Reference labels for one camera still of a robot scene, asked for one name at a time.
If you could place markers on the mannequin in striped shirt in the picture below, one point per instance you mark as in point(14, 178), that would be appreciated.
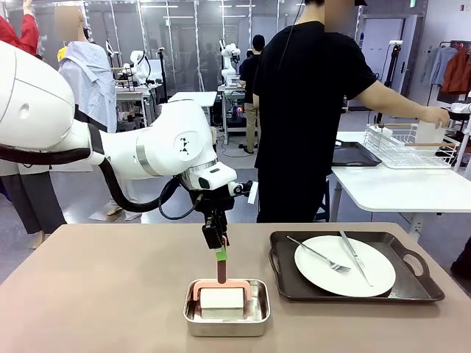
point(92, 84)

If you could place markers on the white equipment cart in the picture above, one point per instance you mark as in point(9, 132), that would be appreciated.
point(230, 88)

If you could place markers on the white rectangular dish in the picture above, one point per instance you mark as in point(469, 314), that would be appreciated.
point(430, 134)

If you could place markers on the white workbench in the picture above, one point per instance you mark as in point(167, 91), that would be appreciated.
point(129, 90)

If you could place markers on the white side table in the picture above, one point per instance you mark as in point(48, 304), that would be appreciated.
point(404, 187)

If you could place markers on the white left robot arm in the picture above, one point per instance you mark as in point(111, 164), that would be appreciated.
point(37, 103)

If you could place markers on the person in black t-shirt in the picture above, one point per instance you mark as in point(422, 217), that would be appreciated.
point(301, 110)

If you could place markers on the silver table knife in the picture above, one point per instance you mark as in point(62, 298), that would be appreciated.
point(355, 257)

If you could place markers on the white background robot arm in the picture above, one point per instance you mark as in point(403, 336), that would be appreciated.
point(231, 51)
point(138, 59)

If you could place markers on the person's right hand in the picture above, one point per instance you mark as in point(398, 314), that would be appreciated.
point(438, 115)

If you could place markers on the person's right forearm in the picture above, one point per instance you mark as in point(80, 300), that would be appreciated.
point(408, 106)

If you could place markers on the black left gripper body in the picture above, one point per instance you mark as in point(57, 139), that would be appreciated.
point(215, 204)

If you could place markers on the hanging orange jacket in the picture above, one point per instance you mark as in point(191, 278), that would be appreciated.
point(458, 73)

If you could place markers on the white round plate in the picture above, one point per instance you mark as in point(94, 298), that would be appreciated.
point(331, 283)

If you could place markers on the hanging blue-grey shirt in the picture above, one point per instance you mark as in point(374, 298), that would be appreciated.
point(439, 62)

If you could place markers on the person with black cap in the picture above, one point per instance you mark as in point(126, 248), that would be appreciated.
point(252, 121)

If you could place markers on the black chair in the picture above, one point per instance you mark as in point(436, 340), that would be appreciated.
point(461, 261)

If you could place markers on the dark baking tray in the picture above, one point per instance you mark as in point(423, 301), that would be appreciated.
point(353, 154)

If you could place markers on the dark brown serving tray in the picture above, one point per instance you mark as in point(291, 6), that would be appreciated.
point(281, 264)

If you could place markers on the person in yellow shirt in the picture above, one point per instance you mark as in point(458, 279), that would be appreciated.
point(62, 53)

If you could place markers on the black camera tripod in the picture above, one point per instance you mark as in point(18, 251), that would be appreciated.
point(395, 42)

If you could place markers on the mannequin in red jacket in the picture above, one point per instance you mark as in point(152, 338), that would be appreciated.
point(29, 198)

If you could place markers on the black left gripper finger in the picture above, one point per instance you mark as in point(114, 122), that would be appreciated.
point(224, 229)
point(211, 235)

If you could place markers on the rectangular metal tin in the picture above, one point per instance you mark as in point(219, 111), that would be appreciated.
point(224, 327)

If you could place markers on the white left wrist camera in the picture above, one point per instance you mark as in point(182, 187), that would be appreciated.
point(252, 193)

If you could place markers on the white background desk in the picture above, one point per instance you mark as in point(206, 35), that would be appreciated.
point(195, 96)

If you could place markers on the pink lint roller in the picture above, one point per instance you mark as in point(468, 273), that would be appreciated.
point(221, 298)

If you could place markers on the silver fork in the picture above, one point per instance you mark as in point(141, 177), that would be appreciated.
point(316, 254)

